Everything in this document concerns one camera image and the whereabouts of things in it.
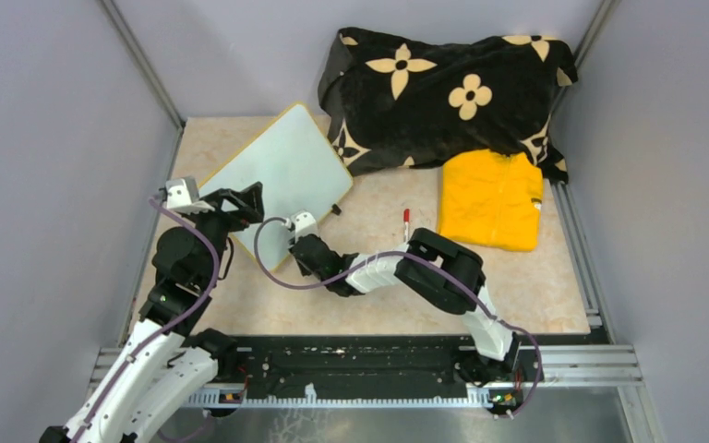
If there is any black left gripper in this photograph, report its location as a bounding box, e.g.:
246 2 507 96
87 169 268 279
184 181 265 284

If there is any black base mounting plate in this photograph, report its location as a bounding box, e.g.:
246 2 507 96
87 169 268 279
213 335 536 400

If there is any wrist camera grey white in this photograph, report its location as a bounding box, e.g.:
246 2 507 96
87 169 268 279
164 176 207 214
287 210 318 242

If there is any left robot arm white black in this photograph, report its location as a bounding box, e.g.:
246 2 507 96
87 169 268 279
40 177 264 442

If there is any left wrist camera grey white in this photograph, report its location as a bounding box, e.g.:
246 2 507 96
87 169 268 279
164 176 207 214

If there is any aluminium side rail right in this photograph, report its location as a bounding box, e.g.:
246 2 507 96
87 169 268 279
550 183 616 344

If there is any aluminium corner post right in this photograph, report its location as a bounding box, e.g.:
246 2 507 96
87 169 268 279
553 0 615 112

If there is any aluminium corner post left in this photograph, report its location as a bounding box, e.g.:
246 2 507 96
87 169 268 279
97 0 186 130

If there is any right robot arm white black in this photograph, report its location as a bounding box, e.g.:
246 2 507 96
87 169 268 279
285 211 520 380

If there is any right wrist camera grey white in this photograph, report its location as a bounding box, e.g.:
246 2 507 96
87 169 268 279
287 210 318 242

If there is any folded yellow garment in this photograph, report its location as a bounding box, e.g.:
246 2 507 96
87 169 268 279
437 150 544 252

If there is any aluminium frame rail front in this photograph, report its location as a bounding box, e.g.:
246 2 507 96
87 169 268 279
88 345 644 411

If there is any whiteboard with yellow rim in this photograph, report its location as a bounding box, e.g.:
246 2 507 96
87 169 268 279
195 102 355 274

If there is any red capped marker pen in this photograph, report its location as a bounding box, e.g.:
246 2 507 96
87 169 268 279
403 208 411 242

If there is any black blanket with beige flowers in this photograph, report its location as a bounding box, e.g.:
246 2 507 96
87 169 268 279
317 27 578 183

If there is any aluminium corner post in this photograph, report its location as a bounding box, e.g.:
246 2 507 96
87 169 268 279
97 0 186 130
553 0 615 112

